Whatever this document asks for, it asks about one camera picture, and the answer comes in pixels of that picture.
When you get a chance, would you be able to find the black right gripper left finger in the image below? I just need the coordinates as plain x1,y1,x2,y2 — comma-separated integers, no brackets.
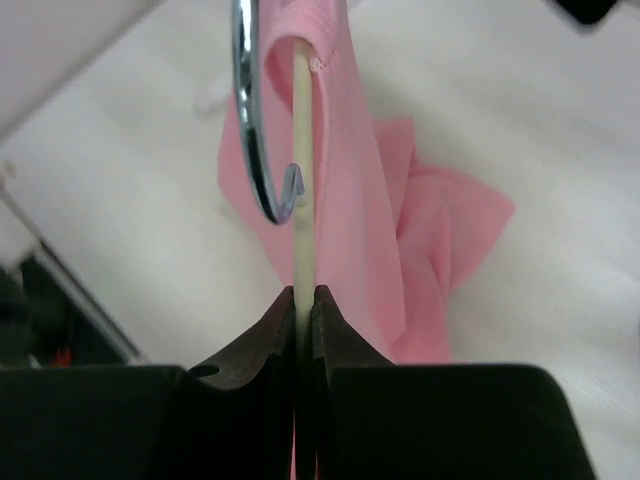
1,288,295,479

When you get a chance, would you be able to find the pink t shirt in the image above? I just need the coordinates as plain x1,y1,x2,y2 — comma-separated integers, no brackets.
218,1,514,365

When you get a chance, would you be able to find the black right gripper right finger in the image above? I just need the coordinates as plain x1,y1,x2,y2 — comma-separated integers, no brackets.
312,286,596,479

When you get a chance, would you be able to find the cream plastic hanger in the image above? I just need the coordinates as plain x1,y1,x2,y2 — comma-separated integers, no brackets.
229,0,317,371

